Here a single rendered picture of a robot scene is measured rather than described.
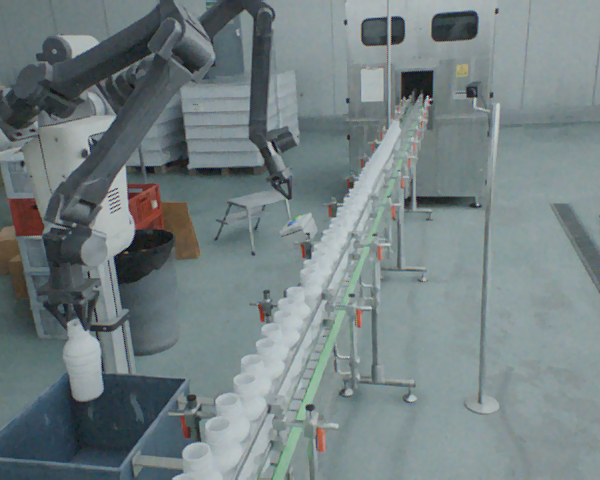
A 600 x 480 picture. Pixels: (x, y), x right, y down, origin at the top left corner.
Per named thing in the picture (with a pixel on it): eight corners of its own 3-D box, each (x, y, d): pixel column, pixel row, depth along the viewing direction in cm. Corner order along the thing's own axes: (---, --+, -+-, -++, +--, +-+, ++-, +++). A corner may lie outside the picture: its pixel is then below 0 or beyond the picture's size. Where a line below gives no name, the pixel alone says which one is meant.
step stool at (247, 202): (255, 228, 573) (252, 185, 560) (296, 241, 528) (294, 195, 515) (213, 240, 545) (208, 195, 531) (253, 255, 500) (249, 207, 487)
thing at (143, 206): (129, 234, 422) (124, 203, 415) (73, 234, 430) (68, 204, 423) (163, 210, 479) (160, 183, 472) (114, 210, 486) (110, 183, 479)
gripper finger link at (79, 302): (88, 338, 119) (79, 294, 116) (54, 337, 121) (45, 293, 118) (106, 322, 125) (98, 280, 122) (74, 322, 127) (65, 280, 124)
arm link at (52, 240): (61, 222, 120) (34, 231, 115) (84, 226, 116) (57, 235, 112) (67, 255, 122) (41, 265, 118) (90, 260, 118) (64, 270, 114)
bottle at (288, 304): (284, 363, 134) (279, 294, 128) (309, 367, 132) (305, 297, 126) (273, 377, 128) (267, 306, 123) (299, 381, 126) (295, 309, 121)
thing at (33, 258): (90, 271, 356) (83, 235, 349) (21, 272, 361) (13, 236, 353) (129, 238, 413) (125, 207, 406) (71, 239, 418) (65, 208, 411)
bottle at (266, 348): (252, 433, 111) (245, 351, 106) (259, 413, 117) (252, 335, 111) (285, 433, 110) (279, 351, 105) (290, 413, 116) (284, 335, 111)
